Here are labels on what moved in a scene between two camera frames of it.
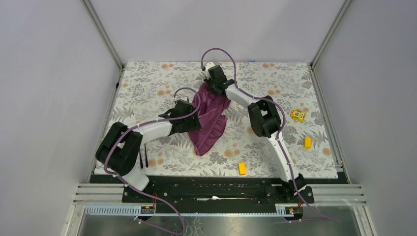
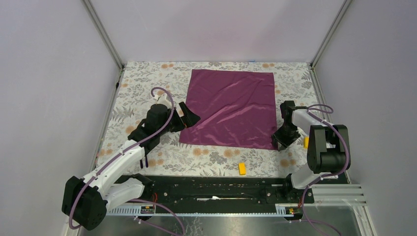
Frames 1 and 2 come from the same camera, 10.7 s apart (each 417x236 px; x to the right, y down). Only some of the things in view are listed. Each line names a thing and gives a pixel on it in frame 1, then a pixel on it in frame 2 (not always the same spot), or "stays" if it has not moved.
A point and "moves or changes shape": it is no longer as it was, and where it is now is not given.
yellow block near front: x=242 y=168 stays
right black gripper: x=208 y=80 → x=285 y=142
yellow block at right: x=307 y=142 stays
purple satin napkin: x=213 y=108 moves or changes shape
